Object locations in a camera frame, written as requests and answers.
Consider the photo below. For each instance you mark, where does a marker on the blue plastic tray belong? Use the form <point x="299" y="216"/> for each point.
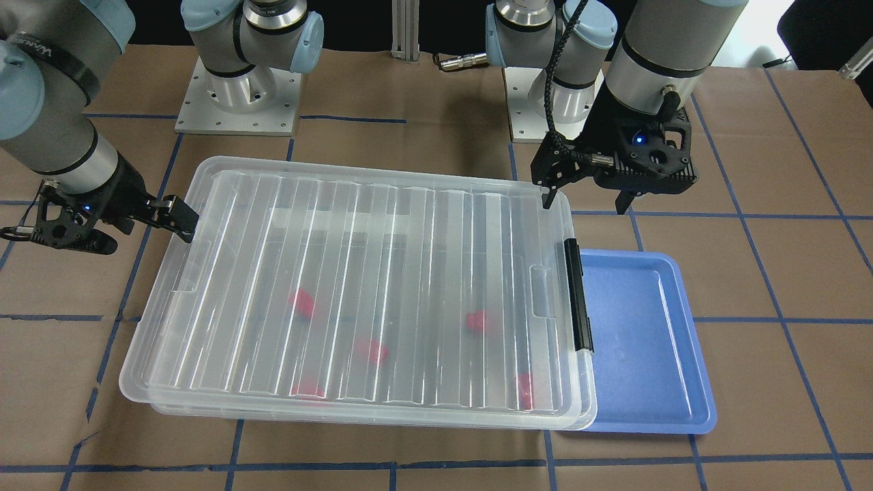
<point x="649" y="372"/>

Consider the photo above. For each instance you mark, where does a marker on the red block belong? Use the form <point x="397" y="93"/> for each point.
<point x="307" y="389"/>
<point x="301" y="303"/>
<point x="478" y="322"/>
<point x="372" y="351"/>

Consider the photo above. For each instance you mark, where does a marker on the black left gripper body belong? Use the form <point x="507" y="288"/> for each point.
<point x="603" y="123"/>

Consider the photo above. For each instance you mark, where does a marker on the clear plastic box lid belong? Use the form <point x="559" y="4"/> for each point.
<point x="401" y="257"/>

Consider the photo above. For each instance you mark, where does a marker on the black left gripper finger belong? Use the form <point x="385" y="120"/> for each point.
<point x="624" y="201"/>
<point x="554" y="166"/>

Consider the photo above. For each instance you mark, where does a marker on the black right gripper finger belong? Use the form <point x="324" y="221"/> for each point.
<point x="169" y="213"/>
<point x="91" y="241"/>

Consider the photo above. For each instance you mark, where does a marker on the black box latch handle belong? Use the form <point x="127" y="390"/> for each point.
<point x="581" y="326"/>

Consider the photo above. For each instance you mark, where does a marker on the silver cable connector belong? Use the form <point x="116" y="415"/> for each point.
<point x="459" y="63"/>

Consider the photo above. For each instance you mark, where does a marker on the robot arm with cable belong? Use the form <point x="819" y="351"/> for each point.
<point x="664" y="44"/>

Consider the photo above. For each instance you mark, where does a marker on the aluminium frame post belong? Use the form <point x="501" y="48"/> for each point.
<point x="405" y="30"/>

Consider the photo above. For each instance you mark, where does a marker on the clear plastic storage box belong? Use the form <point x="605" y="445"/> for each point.
<point x="577" y="419"/>

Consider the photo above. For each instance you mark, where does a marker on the robot arm at lid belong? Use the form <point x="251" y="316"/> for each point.
<point x="49" y="76"/>

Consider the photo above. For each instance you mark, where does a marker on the red block box corner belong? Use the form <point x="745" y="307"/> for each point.
<point x="525" y="391"/>

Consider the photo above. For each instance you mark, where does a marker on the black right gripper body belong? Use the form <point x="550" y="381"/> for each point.
<point x="125" y="193"/>

